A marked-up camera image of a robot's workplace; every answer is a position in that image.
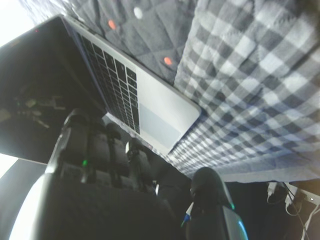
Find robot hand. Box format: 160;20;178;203
7;107;250;240

